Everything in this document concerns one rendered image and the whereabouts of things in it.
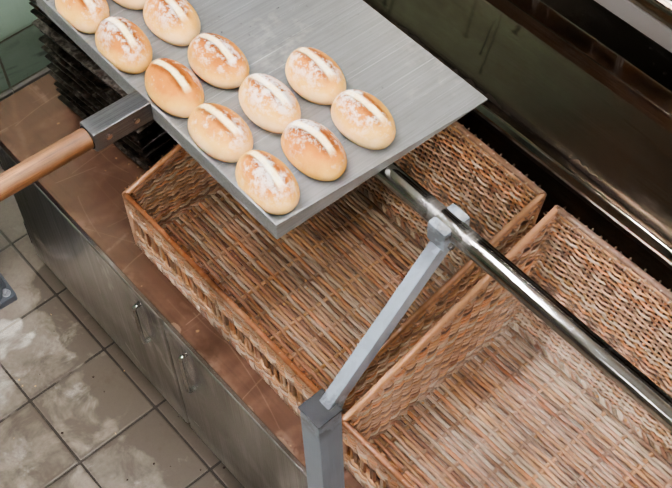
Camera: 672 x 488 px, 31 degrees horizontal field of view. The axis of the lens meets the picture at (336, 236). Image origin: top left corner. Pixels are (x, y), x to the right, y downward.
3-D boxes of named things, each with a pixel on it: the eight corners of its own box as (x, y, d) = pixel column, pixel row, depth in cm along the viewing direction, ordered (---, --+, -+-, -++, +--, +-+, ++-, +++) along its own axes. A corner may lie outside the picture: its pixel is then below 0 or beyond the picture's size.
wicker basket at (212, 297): (329, 111, 238) (325, 8, 216) (535, 288, 212) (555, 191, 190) (129, 243, 220) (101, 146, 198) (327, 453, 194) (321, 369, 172)
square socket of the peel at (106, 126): (97, 154, 154) (93, 137, 151) (81, 138, 156) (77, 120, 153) (155, 120, 157) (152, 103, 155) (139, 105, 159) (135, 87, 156)
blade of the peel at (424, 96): (277, 240, 146) (276, 226, 143) (36, 5, 171) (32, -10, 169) (487, 100, 160) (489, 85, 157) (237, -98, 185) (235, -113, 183)
